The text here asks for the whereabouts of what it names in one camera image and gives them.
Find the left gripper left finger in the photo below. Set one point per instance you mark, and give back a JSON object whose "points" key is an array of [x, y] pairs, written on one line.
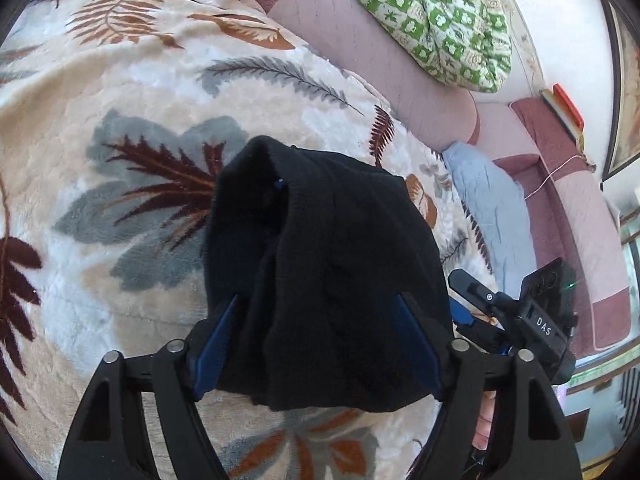
{"points": [[108, 438]]}

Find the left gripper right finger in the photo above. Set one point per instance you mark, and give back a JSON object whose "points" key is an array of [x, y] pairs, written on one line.
{"points": [[530, 437]]}

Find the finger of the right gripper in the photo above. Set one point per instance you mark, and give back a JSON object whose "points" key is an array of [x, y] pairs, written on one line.
{"points": [[473, 292], [469, 326]]}

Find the black pants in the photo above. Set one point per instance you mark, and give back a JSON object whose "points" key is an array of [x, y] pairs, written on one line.
{"points": [[318, 267]]}

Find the person's right hand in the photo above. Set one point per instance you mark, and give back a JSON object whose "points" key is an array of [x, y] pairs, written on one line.
{"points": [[484, 421]]}

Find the light blue pillow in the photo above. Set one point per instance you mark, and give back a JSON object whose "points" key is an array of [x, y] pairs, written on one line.
{"points": [[497, 204]]}

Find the green checkered quilt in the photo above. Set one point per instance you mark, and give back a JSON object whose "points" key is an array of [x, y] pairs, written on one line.
{"points": [[463, 43]]}

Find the leaf-patterned fleece blanket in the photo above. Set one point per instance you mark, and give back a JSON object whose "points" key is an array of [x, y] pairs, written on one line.
{"points": [[118, 118]]}

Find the black camera box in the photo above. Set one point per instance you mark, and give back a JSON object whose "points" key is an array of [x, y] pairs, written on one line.
{"points": [[552, 287]]}

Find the framed wall picture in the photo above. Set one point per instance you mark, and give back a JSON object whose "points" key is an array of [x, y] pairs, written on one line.
{"points": [[623, 146]]}

